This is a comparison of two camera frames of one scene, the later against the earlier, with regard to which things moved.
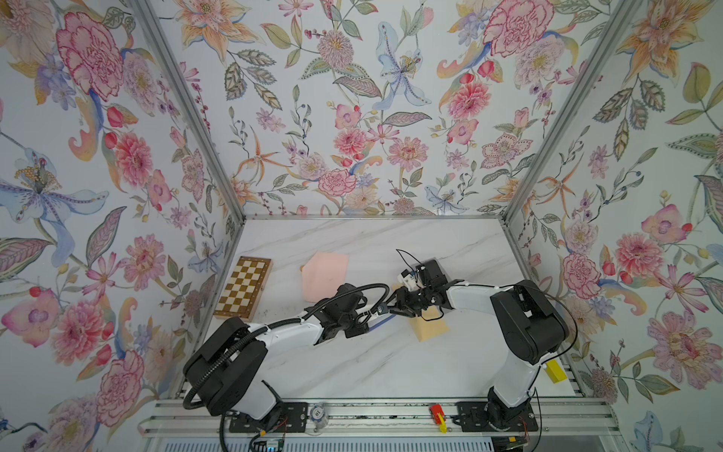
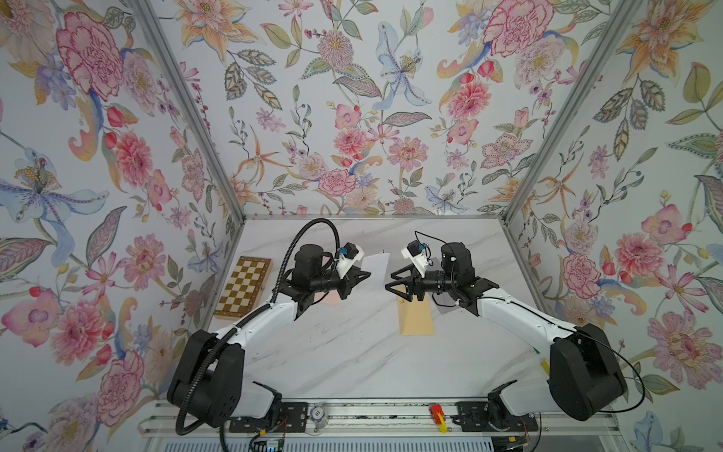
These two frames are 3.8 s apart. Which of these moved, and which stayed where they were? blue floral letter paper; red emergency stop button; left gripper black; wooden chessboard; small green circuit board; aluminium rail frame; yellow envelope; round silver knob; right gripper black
Moved: left gripper black; yellow envelope; right gripper black; blue floral letter paper
Stayed: round silver knob; red emergency stop button; small green circuit board; aluminium rail frame; wooden chessboard
